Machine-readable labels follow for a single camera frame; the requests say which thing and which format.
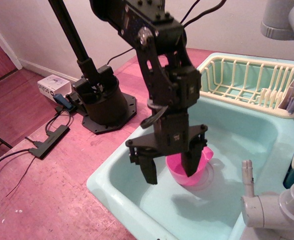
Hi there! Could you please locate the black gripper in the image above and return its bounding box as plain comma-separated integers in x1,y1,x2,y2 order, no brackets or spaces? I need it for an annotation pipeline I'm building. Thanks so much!
125,112,208,185

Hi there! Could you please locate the pink plastic cup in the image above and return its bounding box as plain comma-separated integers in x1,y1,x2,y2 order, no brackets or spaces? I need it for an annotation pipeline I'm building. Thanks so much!
166,146,214,187

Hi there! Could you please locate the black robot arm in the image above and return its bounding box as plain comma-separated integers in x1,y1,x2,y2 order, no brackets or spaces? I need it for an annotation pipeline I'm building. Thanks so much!
50,0,208,185

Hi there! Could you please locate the teal toy sink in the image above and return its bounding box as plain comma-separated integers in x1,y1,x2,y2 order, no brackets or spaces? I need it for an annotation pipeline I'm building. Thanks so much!
86,51,294,240

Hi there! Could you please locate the black USB hub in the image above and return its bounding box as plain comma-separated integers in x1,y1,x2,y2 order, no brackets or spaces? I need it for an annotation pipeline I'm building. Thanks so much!
25,125,70,160

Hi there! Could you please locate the cream dish rack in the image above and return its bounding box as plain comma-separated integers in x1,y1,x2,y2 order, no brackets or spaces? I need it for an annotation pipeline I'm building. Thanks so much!
198,53,294,119

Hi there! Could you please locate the grey toy faucet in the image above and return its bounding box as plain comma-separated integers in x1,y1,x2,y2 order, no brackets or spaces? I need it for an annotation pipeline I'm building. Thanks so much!
241,160,294,240

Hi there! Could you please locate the blue clamp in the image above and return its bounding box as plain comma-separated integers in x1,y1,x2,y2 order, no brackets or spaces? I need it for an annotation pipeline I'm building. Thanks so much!
53,93,75,112

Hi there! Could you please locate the white Oculus box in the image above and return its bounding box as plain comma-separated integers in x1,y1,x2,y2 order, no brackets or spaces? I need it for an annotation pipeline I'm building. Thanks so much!
37,74,72,102

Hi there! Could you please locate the black power cable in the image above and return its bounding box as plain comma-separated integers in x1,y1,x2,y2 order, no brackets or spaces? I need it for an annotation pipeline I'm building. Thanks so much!
106,47,137,66

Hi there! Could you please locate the grey cable on table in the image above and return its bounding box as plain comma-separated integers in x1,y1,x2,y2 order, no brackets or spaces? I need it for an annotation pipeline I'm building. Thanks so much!
0,148,30,174

